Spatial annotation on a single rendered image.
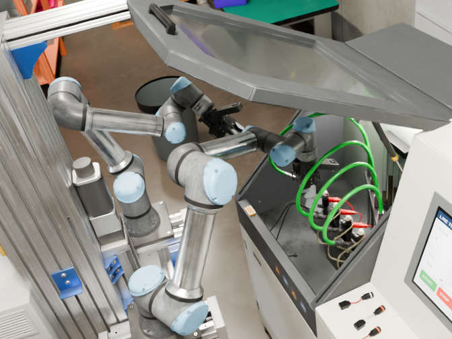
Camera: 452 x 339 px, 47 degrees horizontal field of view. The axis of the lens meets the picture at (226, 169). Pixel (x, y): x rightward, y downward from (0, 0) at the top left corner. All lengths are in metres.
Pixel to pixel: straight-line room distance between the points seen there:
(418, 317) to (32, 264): 1.20
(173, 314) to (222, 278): 1.70
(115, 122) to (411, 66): 1.07
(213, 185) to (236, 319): 1.75
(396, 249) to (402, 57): 0.73
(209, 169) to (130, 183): 0.67
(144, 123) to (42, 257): 0.56
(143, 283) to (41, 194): 0.40
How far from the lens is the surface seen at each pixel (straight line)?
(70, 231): 1.67
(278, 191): 2.36
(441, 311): 1.66
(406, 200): 1.65
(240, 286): 3.19
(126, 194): 2.00
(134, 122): 1.86
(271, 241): 2.09
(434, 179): 1.55
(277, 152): 1.71
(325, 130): 2.30
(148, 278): 1.65
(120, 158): 2.09
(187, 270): 1.52
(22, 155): 1.50
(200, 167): 1.42
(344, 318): 1.82
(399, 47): 2.14
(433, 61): 2.05
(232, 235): 3.48
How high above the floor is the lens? 2.47
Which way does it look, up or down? 38 degrees down
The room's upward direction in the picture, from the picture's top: 12 degrees counter-clockwise
